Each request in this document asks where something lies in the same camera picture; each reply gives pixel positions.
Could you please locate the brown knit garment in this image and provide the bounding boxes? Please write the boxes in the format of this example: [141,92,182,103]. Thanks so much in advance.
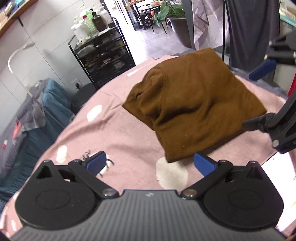
[123,48,266,163]

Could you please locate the dark grey hanging curtain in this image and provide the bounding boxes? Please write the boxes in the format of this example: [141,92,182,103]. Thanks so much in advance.
[226,0,280,72]

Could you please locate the white smartphone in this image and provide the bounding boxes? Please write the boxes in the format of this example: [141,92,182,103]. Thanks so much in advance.
[262,153,295,235]

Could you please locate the grey and blue sofa bed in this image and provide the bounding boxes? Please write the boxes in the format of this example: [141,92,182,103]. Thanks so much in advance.
[1,78,74,208]

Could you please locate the pink hanging cloth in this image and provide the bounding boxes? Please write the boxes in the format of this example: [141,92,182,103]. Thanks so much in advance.
[192,0,229,50]

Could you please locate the grey garment on sofa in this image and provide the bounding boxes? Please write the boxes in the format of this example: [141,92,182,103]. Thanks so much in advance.
[16,79,48,132]

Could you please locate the pink polka dot bedsheet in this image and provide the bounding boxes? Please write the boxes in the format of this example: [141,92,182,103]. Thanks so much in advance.
[1,55,285,237]

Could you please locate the potted green plant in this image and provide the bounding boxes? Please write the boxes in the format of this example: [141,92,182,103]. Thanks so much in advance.
[152,1,192,48]

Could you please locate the white gooseneck lamp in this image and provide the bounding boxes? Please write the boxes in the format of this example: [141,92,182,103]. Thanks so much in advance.
[7,42,35,98]

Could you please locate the white plastic bottle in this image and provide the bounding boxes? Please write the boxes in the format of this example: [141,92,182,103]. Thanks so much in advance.
[71,16,88,44]

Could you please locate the green plastic bottle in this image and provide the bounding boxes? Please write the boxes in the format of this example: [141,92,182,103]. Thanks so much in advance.
[82,14,98,38]

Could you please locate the dark brown bottle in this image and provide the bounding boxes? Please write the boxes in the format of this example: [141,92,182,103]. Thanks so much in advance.
[92,11,107,32]

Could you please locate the black wire shelf cart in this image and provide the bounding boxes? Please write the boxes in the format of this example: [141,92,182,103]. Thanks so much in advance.
[68,17,135,90]

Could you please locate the wooden wall shelf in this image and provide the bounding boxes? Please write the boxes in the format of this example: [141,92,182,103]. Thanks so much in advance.
[1,0,38,38]

